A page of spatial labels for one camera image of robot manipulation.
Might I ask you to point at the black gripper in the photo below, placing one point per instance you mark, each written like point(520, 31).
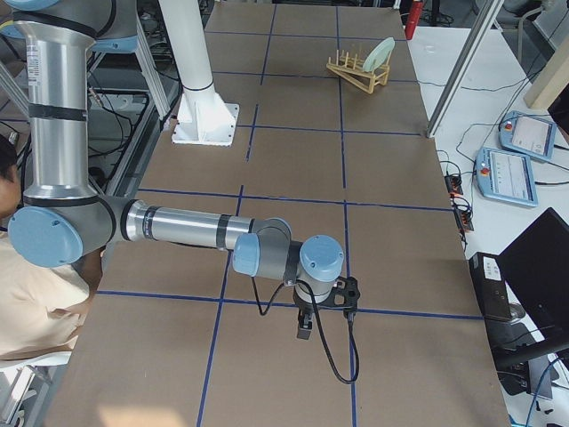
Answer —
point(305, 308)

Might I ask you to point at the pale green plate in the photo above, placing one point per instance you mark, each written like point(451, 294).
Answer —
point(379, 55)

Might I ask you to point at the black computer box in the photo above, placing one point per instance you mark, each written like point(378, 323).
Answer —
point(502, 317)

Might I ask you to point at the near orange black hub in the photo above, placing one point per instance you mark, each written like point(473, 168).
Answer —
point(463, 217)

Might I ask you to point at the orange black hub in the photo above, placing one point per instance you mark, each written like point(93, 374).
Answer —
point(463, 217)
point(453, 184)

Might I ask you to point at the far orange black hub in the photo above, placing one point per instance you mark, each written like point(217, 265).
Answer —
point(453, 184)

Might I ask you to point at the black laptop computer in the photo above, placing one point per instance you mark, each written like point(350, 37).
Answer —
point(535, 266)

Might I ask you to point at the near blue teach pendant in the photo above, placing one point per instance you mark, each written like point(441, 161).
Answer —
point(506, 176)

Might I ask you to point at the blue teach pendant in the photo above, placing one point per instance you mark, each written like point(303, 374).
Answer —
point(528, 134)
point(506, 176)

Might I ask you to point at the wooden dish rack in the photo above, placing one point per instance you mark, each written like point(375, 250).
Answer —
point(349, 68)

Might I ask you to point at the person in beige shirt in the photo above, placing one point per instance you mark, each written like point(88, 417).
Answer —
point(43, 310)

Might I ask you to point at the far blue teach pendant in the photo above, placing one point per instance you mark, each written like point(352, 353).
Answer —
point(528, 134)

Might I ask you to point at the red fire extinguisher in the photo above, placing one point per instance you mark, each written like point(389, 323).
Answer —
point(413, 18)

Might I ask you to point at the beige wooden board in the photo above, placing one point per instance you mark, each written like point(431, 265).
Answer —
point(550, 82)

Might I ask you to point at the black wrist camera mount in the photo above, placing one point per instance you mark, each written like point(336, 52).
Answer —
point(344, 295)

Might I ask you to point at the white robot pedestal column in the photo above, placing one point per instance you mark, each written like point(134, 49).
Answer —
point(203, 117)

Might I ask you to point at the aluminium frame post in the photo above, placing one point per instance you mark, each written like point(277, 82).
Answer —
point(481, 26)

